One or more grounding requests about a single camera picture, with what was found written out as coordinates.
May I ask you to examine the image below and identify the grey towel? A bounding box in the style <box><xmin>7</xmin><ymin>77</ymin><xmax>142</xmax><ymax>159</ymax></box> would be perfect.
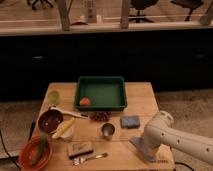
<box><xmin>129</xmin><ymin>137</ymin><xmax>156</xmax><ymax>162</ymax></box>

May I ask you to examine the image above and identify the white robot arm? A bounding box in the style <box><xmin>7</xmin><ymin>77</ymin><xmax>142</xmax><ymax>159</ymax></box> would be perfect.
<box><xmin>142</xmin><ymin>111</ymin><xmax>213</xmax><ymax>165</ymax></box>

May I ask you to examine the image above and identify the green plastic tray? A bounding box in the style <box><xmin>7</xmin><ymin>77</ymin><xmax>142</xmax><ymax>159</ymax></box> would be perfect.
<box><xmin>74</xmin><ymin>76</ymin><xmax>127</xmax><ymax>111</ymax></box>

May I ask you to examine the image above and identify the blue sponge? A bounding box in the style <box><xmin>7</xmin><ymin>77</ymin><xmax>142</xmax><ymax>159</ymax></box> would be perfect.
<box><xmin>120</xmin><ymin>115</ymin><xmax>140</xmax><ymax>129</ymax></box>

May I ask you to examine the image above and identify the metal cup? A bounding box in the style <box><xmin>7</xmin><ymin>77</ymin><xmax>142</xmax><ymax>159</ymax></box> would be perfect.
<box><xmin>101</xmin><ymin>123</ymin><xmax>115</xmax><ymax>139</ymax></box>

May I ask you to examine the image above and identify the silver fork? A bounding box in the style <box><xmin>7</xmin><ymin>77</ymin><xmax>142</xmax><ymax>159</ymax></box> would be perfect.
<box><xmin>72</xmin><ymin>153</ymin><xmax>108</xmax><ymax>166</ymax></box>

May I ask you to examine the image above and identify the dark grapes bunch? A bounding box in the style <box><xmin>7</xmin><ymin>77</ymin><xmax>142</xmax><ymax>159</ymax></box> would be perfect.
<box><xmin>90</xmin><ymin>112</ymin><xmax>111</xmax><ymax>122</ymax></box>

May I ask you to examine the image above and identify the wooden block brush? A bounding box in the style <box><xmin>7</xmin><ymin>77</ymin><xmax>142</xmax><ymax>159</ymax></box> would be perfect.
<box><xmin>67</xmin><ymin>141</ymin><xmax>94</xmax><ymax>159</ymax></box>

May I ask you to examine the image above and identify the orange tomato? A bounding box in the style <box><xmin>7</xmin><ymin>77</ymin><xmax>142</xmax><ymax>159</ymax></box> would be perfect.
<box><xmin>79</xmin><ymin>97</ymin><xmax>91</xmax><ymax>106</ymax></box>

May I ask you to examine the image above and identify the yellow corn cob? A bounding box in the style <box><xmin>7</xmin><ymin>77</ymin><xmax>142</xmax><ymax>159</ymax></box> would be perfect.
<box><xmin>52</xmin><ymin>118</ymin><xmax>75</xmax><ymax>139</ymax></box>

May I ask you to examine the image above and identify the dark purple bowl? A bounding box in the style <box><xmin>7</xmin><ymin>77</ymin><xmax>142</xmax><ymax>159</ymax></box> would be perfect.
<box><xmin>38</xmin><ymin>110</ymin><xmax>63</xmax><ymax>133</ymax></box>

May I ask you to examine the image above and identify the green cucumber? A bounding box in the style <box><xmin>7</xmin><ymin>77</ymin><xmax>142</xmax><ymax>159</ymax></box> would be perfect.
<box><xmin>31</xmin><ymin>135</ymin><xmax>47</xmax><ymax>165</ymax></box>

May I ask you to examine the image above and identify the green plastic cup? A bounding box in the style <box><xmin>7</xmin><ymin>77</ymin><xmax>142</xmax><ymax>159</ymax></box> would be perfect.
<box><xmin>47</xmin><ymin>91</ymin><xmax>60</xmax><ymax>106</ymax></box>

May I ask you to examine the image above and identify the red plate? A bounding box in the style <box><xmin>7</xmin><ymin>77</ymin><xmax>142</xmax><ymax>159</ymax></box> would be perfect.
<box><xmin>18</xmin><ymin>136</ymin><xmax>52</xmax><ymax>171</ymax></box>

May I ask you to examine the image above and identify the black office chair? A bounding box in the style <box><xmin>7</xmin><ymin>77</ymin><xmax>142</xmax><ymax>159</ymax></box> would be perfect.
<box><xmin>129</xmin><ymin>0</ymin><xmax>158</xmax><ymax>23</ymax></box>

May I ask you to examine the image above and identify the black cable right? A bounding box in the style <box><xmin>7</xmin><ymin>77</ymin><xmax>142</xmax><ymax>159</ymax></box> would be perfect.
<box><xmin>173</xmin><ymin>161</ymin><xmax>196</xmax><ymax>171</ymax></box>

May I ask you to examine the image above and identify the black cable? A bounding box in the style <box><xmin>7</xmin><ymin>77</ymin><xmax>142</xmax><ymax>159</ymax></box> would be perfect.
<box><xmin>173</xmin><ymin>161</ymin><xmax>196</xmax><ymax>171</ymax></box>
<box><xmin>0</xmin><ymin>129</ymin><xmax>22</xmax><ymax>170</ymax></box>

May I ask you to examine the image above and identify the white handled spatula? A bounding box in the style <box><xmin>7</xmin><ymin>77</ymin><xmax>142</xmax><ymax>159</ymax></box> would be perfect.
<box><xmin>50</xmin><ymin>106</ymin><xmax>89</xmax><ymax>119</ymax></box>

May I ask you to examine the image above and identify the wooden post middle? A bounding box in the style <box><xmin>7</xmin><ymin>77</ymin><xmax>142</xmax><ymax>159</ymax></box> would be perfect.
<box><xmin>120</xmin><ymin>0</ymin><xmax>130</xmax><ymax>29</ymax></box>

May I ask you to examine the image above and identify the wooden post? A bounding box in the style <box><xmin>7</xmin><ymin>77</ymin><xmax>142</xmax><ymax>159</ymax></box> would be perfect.
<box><xmin>56</xmin><ymin>0</ymin><xmax>70</xmax><ymax>31</ymax></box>
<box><xmin>120</xmin><ymin>0</ymin><xmax>130</xmax><ymax>29</ymax></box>

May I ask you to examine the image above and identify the black cable left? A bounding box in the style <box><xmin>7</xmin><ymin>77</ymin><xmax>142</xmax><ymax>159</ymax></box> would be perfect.
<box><xmin>0</xmin><ymin>129</ymin><xmax>22</xmax><ymax>170</ymax></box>

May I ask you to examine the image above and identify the wooden post left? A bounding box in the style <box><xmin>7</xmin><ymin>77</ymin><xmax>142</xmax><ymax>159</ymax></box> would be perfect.
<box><xmin>56</xmin><ymin>0</ymin><xmax>70</xmax><ymax>31</ymax></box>

